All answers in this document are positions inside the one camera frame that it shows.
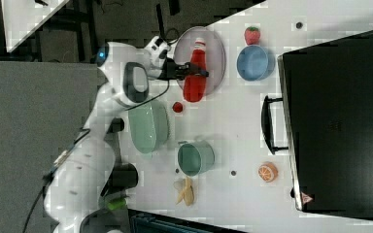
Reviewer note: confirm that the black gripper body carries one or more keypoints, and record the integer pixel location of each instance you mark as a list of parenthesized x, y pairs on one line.
[(173, 71)]

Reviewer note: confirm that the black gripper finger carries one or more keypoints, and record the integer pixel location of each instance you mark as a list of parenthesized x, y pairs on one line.
[(193, 68), (199, 74)]

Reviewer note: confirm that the red ketchup bottle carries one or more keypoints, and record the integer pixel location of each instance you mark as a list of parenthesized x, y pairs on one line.
[(195, 82)]

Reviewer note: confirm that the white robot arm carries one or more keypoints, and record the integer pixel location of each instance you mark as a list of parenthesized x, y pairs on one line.
[(80, 175)]

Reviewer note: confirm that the grey oval plate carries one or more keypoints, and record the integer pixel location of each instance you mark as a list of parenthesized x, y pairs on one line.
[(215, 55)]

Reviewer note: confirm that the small red toy fruit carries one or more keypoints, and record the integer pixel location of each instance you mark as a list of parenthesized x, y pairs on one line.
[(177, 107)]

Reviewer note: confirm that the blue bowl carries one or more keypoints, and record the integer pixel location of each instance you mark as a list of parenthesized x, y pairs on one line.
[(255, 63)]

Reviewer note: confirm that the green oval colander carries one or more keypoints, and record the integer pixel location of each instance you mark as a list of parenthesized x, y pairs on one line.
[(149, 127)]

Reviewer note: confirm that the toy strawberry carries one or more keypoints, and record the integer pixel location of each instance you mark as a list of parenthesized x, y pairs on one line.
[(252, 35)]

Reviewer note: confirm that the green mug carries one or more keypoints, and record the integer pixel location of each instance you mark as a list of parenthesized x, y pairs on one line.
[(195, 158)]

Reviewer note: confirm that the black cylinder cup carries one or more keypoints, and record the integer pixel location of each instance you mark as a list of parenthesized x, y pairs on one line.
[(123, 176)]

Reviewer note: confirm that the toy orange half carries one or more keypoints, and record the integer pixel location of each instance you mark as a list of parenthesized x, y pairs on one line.
[(268, 172)]

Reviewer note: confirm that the peeled toy banana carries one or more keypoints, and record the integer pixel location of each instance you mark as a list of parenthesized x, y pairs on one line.
[(185, 191)]

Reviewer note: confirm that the black toaster oven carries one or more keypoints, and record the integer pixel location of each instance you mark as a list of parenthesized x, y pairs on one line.
[(327, 96)]

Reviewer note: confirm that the blue metal rail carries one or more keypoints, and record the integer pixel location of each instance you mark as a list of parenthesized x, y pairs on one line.
[(143, 222)]

